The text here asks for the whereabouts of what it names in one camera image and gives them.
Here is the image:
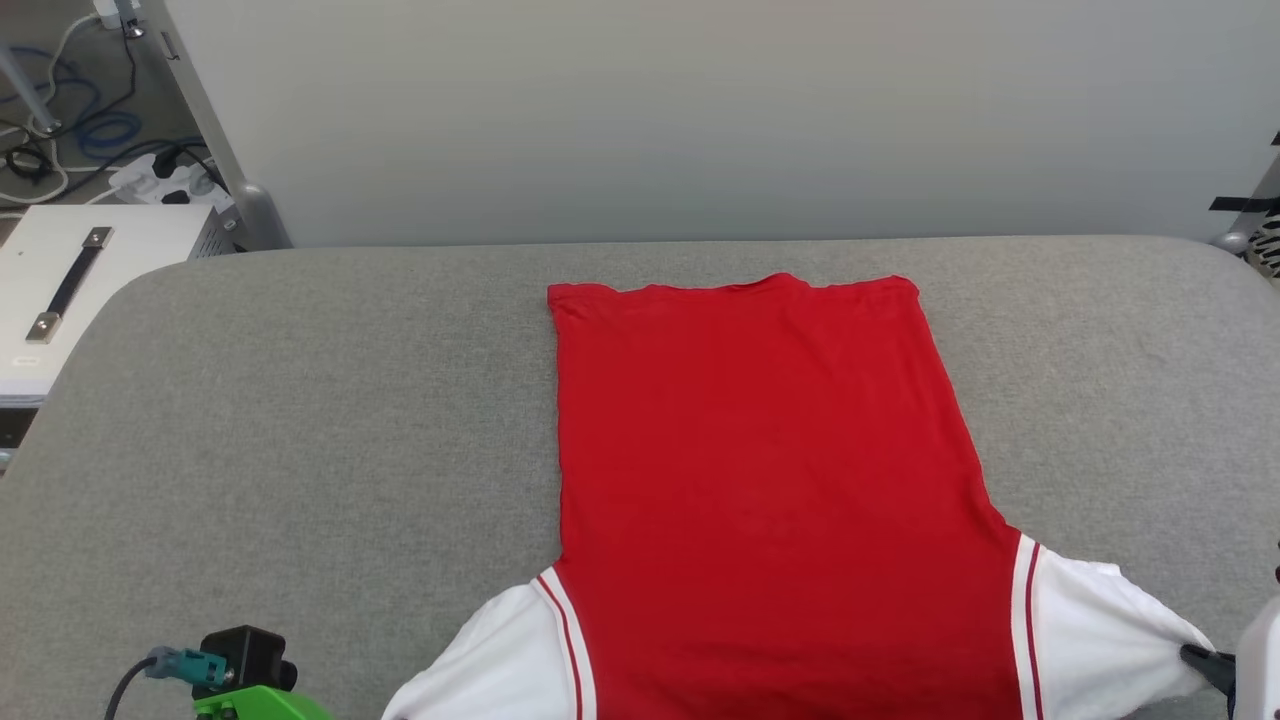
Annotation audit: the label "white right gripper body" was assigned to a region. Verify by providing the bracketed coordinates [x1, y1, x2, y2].
[1232, 597, 1280, 720]

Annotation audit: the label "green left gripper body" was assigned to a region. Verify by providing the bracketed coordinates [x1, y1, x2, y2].
[193, 684, 333, 720]

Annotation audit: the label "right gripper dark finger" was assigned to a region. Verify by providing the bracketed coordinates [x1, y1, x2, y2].
[1180, 645, 1238, 697]

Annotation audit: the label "red and white basketball jersey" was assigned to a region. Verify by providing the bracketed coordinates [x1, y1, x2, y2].
[380, 272, 1217, 720]

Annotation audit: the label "zebra patterned object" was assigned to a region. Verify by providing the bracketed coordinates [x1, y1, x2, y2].
[1250, 210, 1280, 277]

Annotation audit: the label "white equipment case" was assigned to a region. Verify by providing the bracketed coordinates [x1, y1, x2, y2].
[0, 205, 237, 406]

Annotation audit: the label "white power strip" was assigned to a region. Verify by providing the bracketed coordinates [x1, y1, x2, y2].
[108, 150, 234, 209]

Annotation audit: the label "silver slanted metal leg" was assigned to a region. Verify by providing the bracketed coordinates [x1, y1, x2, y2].
[0, 45, 59, 137]

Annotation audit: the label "left black cable, teal plug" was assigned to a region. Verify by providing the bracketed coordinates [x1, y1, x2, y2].
[103, 647, 233, 720]

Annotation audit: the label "grey post with round foot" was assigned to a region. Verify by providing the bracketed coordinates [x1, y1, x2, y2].
[1212, 130, 1280, 257]

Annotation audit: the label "black strap handle, metal ends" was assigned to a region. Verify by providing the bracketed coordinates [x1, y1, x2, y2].
[25, 227, 114, 344]

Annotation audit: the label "silver partition post with foot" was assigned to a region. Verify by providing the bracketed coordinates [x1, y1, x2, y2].
[150, 0, 294, 251]

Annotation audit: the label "black power cable with plug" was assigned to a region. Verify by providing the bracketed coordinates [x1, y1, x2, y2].
[90, 20, 231, 201]

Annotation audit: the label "white floor cable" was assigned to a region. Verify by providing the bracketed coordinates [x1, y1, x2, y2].
[0, 10, 106, 203]

